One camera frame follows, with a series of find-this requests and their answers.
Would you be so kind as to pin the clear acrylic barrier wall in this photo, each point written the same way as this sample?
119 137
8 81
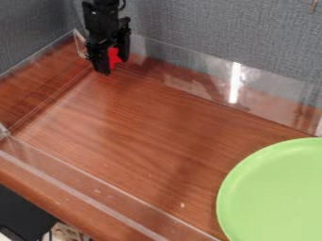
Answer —
122 153

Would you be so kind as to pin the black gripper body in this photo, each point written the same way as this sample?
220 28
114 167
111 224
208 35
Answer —
103 23

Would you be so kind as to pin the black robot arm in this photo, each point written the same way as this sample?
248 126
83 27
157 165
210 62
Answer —
109 32

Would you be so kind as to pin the black box under table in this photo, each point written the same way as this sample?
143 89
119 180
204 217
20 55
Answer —
23 217

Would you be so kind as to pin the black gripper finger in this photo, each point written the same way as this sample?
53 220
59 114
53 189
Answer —
123 46
101 61

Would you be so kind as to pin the red plastic block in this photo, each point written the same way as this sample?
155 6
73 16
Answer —
114 58

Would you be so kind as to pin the green plate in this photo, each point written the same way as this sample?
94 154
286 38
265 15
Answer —
270 197

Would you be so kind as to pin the white power strip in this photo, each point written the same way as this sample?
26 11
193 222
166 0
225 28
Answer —
63 232

